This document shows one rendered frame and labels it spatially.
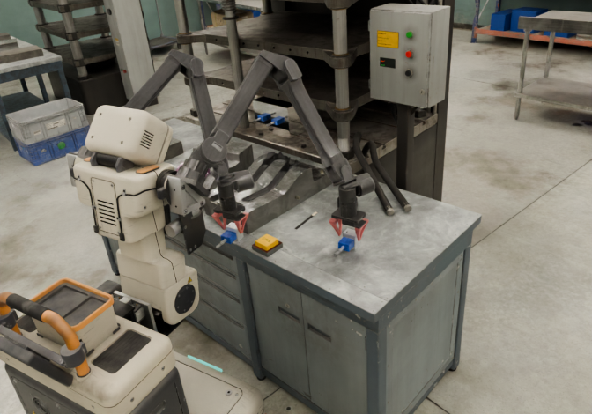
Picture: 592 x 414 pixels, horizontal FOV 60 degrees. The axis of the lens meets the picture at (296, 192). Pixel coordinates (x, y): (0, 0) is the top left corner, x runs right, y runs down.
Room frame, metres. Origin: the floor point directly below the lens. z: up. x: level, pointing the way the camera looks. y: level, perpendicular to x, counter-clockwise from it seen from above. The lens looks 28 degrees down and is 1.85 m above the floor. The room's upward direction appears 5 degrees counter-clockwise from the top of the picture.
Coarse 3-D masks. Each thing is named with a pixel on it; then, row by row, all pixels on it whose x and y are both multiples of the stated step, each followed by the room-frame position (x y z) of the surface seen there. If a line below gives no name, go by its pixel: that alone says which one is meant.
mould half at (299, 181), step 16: (256, 160) 2.03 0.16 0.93; (272, 176) 1.91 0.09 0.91; (288, 176) 1.87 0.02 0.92; (304, 176) 1.88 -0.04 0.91; (320, 176) 1.96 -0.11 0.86; (240, 192) 1.83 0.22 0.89; (272, 192) 1.81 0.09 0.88; (288, 192) 1.81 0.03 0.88; (304, 192) 1.87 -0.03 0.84; (208, 208) 1.81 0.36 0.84; (256, 208) 1.68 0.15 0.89; (272, 208) 1.74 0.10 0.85; (288, 208) 1.80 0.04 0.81; (240, 224) 1.67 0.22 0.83; (256, 224) 1.68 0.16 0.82
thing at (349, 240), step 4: (344, 232) 1.52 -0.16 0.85; (348, 232) 1.52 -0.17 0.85; (352, 232) 1.52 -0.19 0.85; (344, 236) 1.51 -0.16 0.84; (348, 236) 1.50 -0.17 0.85; (352, 236) 1.49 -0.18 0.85; (356, 236) 1.49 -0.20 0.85; (340, 240) 1.49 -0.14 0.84; (344, 240) 1.49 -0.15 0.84; (348, 240) 1.48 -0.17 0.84; (352, 240) 1.48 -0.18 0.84; (356, 240) 1.49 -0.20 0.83; (340, 244) 1.48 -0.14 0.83; (344, 244) 1.47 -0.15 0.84; (348, 244) 1.46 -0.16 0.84; (352, 244) 1.48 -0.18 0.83; (356, 244) 1.49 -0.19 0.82; (340, 248) 1.45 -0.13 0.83; (344, 248) 1.47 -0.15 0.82; (348, 248) 1.46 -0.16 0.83; (336, 252) 1.43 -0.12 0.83; (340, 252) 1.44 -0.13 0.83
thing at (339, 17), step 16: (176, 0) 3.08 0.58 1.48; (176, 16) 3.10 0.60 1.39; (336, 16) 2.27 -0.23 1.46; (336, 32) 2.27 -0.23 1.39; (192, 48) 3.11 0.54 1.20; (336, 48) 2.27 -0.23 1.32; (336, 80) 2.28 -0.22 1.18; (192, 96) 3.09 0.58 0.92; (336, 96) 2.28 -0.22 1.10; (192, 112) 3.08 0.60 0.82; (416, 112) 2.73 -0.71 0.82; (352, 160) 2.25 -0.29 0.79
